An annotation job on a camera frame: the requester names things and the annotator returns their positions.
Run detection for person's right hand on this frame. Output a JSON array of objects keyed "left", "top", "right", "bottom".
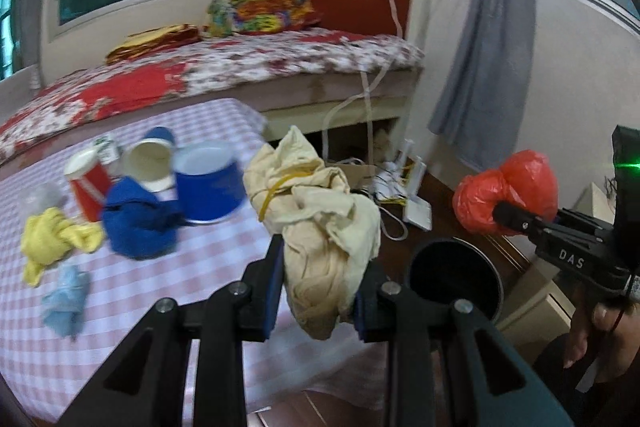
[{"left": 562, "top": 292, "right": 640, "bottom": 383}]

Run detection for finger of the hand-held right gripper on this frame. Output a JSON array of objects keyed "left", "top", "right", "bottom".
[
  {"left": 494, "top": 201, "right": 613, "bottom": 242},
  {"left": 554, "top": 208, "right": 616, "bottom": 230}
]

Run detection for white power strip and cables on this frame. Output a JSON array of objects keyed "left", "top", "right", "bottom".
[{"left": 322, "top": 0, "right": 408, "bottom": 242}]

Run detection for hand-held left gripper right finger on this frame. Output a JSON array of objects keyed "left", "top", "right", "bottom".
[{"left": 350, "top": 257, "right": 576, "bottom": 427}]

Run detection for white router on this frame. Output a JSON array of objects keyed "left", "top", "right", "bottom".
[{"left": 400, "top": 139, "right": 433, "bottom": 230}]

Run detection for light blue cloth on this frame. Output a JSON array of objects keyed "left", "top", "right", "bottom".
[{"left": 41, "top": 264, "right": 91, "bottom": 339}]

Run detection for bed with floral sheet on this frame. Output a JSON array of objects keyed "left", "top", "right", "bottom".
[{"left": 0, "top": 32, "right": 426, "bottom": 168}]

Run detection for red paper cup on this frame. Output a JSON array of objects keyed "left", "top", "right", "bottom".
[{"left": 64, "top": 148, "right": 115, "bottom": 223}]

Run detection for folded red yellow blanket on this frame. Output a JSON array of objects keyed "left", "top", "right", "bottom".
[{"left": 106, "top": 24, "right": 203, "bottom": 65}]

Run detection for small blue paper cup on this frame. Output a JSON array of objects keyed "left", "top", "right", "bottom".
[{"left": 122, "top": 127, "right": 176, "bottom": 194}]

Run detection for red plastic bag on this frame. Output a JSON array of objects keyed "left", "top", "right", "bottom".
[{"left": 452, "top": 150, "right": 559, "bottom": 237}]

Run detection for black round trash bin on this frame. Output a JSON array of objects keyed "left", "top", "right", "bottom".
[{"left": 404, "top": 237, "right": 505, "bottom": 329}]

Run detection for large blue paper cup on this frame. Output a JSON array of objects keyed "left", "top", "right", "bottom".
[{"left": 172, "top": 142, "right": 247, "bottom": 225}]

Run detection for long grey curtain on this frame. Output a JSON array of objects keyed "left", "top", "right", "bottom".
[{"left": 428, "top": 0, "right": 538, "bottom": 172}]

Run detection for cream cloth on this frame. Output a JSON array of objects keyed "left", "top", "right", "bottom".
[{"left": 243, "top": 125, "right": 382, "bottom": 342}]

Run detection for yellow cloth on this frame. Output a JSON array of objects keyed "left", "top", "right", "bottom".
[{"left": 21, "top": 207, "right": 105, "bottom": 289}]

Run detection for colourful patterned pillow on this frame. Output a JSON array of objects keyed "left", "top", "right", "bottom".
[{"left": 206, "top": 0, "right": 321, "bottom": 38}]

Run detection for cardboard box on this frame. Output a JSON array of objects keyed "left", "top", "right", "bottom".
[{"left": 325, "top": 162, "right": 378, "bottom": 196}]

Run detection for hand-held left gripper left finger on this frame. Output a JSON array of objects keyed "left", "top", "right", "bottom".
[{"left": 60, "top": 234, "right": 286, "bottom": 427}]

